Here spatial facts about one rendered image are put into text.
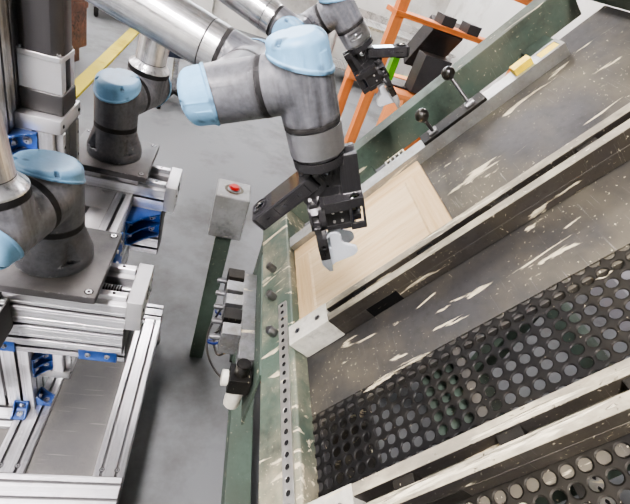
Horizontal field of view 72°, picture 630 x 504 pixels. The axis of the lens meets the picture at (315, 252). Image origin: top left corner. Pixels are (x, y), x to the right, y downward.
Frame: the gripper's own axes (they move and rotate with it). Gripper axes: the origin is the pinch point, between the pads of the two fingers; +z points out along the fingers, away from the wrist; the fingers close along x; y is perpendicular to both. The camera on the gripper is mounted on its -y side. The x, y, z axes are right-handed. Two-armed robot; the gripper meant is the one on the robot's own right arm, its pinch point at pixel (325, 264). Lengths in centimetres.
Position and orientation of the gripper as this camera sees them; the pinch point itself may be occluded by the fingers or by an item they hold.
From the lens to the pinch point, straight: 71.9
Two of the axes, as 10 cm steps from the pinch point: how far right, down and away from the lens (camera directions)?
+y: 9.8, -1.9, -0.4
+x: -0.9, -6.2, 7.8
